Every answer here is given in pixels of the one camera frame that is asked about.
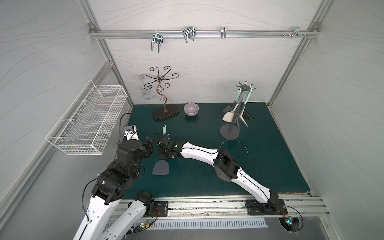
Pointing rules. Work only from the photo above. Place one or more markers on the brown wire mug tree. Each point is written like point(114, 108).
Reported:
point(167, 110)

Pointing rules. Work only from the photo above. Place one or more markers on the cream spatula grey handle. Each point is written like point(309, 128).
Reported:
point(230, 116)

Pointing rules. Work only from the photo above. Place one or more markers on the white wire basket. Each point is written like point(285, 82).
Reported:
point(85, 127)

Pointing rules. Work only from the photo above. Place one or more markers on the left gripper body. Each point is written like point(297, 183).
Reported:
point(148, 145)

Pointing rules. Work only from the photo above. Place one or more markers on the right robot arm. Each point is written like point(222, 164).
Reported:
point(226, 168)

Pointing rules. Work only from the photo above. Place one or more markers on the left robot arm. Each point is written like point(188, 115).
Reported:
point(111, 185)

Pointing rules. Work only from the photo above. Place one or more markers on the small metal hook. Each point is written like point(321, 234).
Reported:
point(223, 32)

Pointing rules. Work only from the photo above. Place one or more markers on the pink bowl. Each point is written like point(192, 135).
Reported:
point(191, 109)

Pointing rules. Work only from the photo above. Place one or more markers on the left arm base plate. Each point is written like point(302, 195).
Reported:
point(158, 209)

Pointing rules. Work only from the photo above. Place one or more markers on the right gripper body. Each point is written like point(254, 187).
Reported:
point(167, 146)

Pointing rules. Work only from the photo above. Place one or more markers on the green table mat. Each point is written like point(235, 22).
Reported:
point(260, 150)

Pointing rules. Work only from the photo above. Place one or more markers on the aluminium rail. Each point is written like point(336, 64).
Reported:
point(234, 206)
point(201, 34)

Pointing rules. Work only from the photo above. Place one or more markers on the metal double hook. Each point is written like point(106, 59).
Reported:
point(189, 34)
point(157, 40)

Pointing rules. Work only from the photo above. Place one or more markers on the grey spatula green handle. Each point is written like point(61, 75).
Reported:
point(235, 104)
point(161, 167)

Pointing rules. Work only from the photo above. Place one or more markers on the aluminium front rail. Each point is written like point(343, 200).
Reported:
point(234, 206)

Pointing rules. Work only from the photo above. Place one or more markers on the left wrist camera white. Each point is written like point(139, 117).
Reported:
point(130, 133)

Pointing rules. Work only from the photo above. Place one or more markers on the metal double hook middle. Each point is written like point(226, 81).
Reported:
point(189, 34)

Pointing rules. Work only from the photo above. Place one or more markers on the aluminium top rail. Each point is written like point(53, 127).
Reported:
point(201, 34)

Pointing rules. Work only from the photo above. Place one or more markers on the white vent strip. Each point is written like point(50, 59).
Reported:
point(209, 224)

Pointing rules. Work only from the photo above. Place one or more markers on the metal bracket hook right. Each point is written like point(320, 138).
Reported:
point(296, 33)

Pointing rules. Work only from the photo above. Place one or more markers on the grey utensil rack stand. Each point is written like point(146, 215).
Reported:
point(231, 131)

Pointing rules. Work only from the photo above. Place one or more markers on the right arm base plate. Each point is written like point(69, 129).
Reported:
point(254, 208)

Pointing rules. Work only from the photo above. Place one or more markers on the black tongs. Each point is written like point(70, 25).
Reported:
point(247, 115)

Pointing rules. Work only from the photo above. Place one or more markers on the metal double hook left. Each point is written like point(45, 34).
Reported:
point(157, 40)

